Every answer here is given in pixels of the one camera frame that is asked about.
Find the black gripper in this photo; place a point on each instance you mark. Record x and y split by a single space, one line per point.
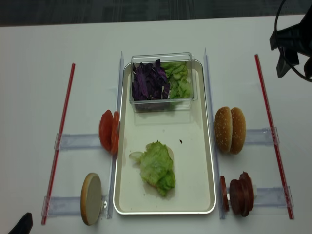
293 40

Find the green lettuce leaf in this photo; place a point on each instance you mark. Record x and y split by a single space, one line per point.
158 168

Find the green lettuce in container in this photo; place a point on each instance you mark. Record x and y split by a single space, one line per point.
177 75

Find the white block behind patties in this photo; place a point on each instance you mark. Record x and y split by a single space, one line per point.
254 191

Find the dark meat patty front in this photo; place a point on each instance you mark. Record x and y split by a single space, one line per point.
236 197

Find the dark meat patty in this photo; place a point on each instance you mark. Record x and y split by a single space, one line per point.
246 184
236 197

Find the dark meat patty rear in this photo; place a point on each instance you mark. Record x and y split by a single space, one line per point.
246 184

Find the thin red meat slice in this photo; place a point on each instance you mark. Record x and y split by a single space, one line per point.
224 193

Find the inner tomato slice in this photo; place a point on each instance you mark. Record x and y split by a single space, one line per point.
115 133

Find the tomato slice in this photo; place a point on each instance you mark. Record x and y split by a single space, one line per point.
115 133
105 130

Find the outer tomato slice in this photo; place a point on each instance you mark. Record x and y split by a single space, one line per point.
105 130

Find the upper right acrylic holder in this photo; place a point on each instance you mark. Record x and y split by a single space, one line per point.
264 136

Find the acrylic holder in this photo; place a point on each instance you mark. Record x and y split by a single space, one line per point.
273 197
70 206
264 136
77 141

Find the sesame bun top right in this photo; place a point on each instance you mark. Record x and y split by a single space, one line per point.
239 130

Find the sesame bun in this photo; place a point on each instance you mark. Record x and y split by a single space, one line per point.
223 129
239 130

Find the sesame bun top left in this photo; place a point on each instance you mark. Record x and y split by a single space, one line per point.
223 129

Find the clear plastic container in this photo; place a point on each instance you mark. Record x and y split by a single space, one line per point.
165 104

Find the lower right acrylic holder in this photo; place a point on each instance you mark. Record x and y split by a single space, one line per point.
273 197

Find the purple cabbage pieces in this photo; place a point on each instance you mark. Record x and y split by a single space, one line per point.
150 82

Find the right red strip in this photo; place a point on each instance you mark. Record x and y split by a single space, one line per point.
271 123

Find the red strip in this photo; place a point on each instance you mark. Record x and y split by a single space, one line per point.
56 154
271 123

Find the white metal tray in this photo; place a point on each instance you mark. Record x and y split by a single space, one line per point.
187 134

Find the bottom bun on tray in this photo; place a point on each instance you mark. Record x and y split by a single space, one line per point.
170 152

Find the upper left acrylic holder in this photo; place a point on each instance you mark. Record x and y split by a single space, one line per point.
77 141

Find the standing bun half left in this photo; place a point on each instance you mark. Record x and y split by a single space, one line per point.
91 199

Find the left red strip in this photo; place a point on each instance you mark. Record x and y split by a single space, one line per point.
56 154

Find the lower left acrylic holder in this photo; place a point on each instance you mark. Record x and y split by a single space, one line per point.
70 206

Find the black object bottom left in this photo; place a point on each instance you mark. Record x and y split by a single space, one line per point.
24 225

